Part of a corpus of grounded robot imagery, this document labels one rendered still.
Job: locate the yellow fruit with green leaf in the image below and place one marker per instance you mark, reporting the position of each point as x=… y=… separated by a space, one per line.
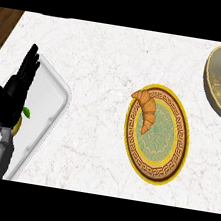
x=26 y=112

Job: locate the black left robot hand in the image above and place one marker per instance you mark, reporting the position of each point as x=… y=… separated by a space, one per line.
x=11 y=100

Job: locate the brown croissant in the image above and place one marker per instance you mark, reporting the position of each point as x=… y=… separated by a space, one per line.
x=148 y=110

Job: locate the patterned yellow-rimmed plate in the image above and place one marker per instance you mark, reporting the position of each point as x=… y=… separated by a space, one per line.
x=159 y=147

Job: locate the white rectangular tray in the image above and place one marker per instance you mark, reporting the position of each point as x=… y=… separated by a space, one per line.
x=44 y=112

